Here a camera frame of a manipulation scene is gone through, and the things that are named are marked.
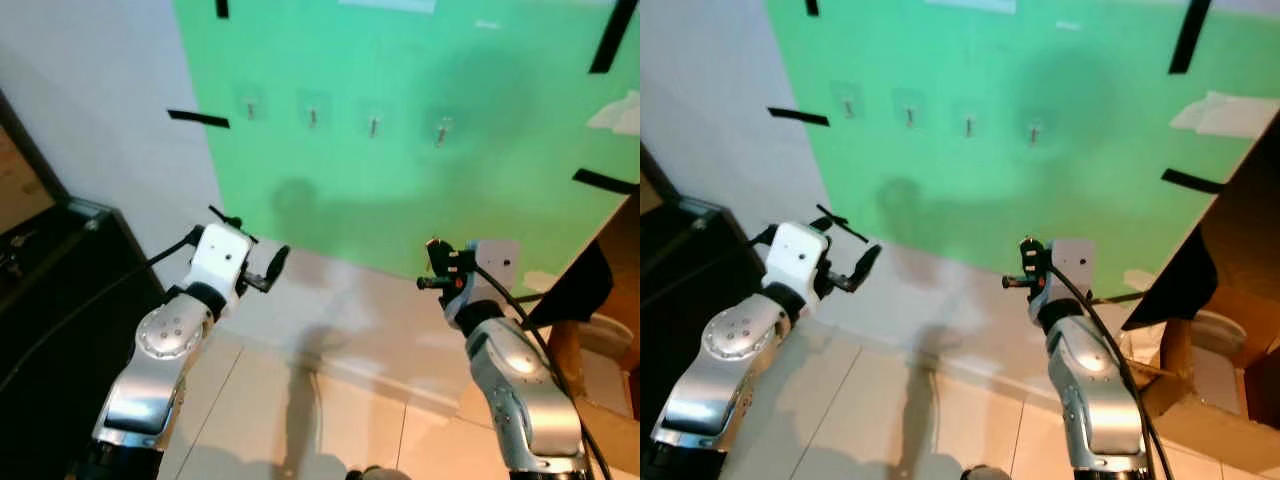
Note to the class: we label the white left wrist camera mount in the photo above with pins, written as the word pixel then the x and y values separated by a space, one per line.
pixel 795 255
pixel 218 255

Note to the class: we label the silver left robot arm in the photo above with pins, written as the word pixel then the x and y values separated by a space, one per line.
pixel 735 340
pixel 160 345

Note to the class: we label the white round bowl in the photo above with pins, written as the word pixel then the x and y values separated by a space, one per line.
pixel 1215 333
pixel 607 338

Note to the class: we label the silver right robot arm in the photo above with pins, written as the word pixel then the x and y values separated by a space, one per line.
pixel 1095 385
pixel 520 385

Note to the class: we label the green wall sheet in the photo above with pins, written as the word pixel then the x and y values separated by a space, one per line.
pixel 1000 60
pixel 400 60

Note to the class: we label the brown cardboard box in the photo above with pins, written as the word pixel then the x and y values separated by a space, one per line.
pixel 1245 260
pixel 620 270

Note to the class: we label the long black tape strip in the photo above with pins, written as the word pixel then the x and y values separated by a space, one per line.
pixel 613 36
pixel 1190 36

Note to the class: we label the dark grey robot foot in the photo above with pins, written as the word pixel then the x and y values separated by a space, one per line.
pixel 378 473
pixel 986 473

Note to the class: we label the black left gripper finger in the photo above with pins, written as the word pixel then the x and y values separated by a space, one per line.
pixel 228 219
pixel 277 267
pixel 842 226
pixel 866 268

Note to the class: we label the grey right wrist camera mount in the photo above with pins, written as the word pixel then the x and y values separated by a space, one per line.
pixel 497 262
pixel 1075 260

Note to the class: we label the black flat panel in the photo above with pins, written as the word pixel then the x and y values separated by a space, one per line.
pixel 1180 285

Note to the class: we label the crumpled white paper piece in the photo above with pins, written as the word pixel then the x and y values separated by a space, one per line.
pixel 620 115
pixel 1225 115

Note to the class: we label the clear adhesive metal hook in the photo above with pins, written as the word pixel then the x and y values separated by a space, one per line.
pixel 1035 131
pixel 441 131
pixel 250 106
pixel 909 114
pixel 848 104
pixel 373 126
pixel 313 114
pixel 968 126

